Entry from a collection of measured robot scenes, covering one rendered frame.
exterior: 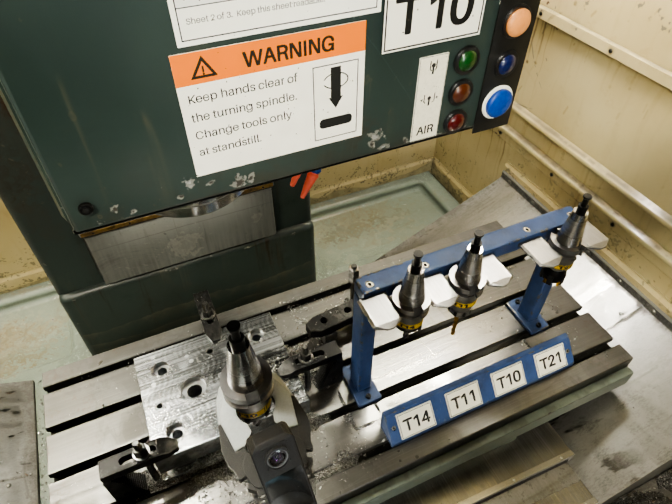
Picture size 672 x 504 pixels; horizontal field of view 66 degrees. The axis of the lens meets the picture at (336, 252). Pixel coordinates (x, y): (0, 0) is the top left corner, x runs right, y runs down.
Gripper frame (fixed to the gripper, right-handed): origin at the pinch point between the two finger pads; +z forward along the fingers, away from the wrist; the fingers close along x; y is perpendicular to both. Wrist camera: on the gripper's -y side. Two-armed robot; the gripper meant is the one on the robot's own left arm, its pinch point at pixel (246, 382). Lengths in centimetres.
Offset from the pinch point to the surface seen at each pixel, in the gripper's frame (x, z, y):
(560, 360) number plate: 65, 0, 38
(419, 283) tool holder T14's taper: 30.0, 7.3, 3.1
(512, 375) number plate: 53, 1, 37
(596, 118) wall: 102, 41, 11
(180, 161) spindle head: -0.8, 1.9, -33.0
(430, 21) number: 21.7, 1.8, -40.6
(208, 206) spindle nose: 2.0, 14.4, -17.1
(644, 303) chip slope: 101, 7, 45
